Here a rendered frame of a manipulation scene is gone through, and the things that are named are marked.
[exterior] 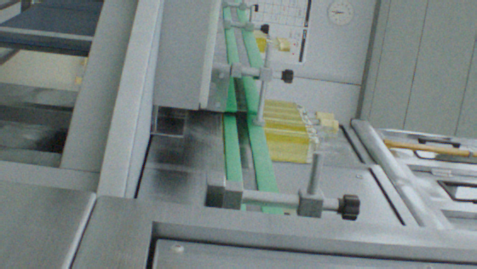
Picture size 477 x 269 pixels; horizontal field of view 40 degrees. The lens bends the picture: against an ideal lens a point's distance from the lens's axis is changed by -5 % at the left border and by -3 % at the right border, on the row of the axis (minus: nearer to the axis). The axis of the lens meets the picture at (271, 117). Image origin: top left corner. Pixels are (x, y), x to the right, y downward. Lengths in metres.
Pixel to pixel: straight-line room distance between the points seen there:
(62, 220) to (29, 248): 0.05
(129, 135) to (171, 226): 0.38
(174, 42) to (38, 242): 0.74
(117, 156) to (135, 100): 0.10
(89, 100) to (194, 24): 0.26
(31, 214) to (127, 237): 0.07
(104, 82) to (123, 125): 0.13
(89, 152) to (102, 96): 0.10
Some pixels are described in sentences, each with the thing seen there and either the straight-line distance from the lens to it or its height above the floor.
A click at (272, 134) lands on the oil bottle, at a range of 1.40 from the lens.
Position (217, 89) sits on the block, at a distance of 1.35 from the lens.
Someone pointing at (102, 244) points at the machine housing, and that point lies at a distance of 0.45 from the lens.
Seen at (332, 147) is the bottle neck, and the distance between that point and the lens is 1.44.
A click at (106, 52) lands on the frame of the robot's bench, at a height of 0.68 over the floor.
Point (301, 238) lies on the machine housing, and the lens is 0.50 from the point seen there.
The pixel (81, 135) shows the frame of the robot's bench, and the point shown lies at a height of 0.67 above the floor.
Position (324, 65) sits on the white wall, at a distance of 7.57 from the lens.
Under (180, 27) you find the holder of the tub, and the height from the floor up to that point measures 0.78.
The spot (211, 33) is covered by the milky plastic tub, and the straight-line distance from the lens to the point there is 1.14.
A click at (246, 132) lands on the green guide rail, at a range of 1.34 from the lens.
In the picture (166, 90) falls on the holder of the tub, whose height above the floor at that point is 0.77.
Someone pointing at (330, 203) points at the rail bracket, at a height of 0.98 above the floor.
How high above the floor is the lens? 0.81
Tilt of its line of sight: 7 degrees up
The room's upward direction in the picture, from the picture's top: 97 degrees clockwise
